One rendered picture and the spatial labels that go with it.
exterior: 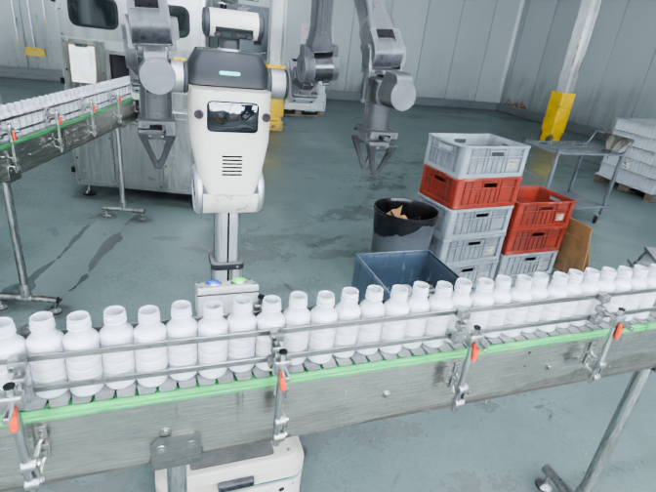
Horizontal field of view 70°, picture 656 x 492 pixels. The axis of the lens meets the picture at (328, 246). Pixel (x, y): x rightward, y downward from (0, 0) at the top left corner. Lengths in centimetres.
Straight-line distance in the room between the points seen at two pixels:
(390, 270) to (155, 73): 122
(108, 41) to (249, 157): 333
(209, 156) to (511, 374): 103
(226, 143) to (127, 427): 79
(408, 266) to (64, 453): 127
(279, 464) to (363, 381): 82
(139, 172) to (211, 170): 338
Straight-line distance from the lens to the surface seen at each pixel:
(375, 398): 117
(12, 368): 96
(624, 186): 823
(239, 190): 146
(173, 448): 110
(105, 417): 103
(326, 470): 219
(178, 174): 468
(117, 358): 98
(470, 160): 326
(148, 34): 92
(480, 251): 369
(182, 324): 95
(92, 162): 493
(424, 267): 188
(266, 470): 186
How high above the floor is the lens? 167
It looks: 24 degrees down
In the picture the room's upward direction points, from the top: 7 degrees clockwise
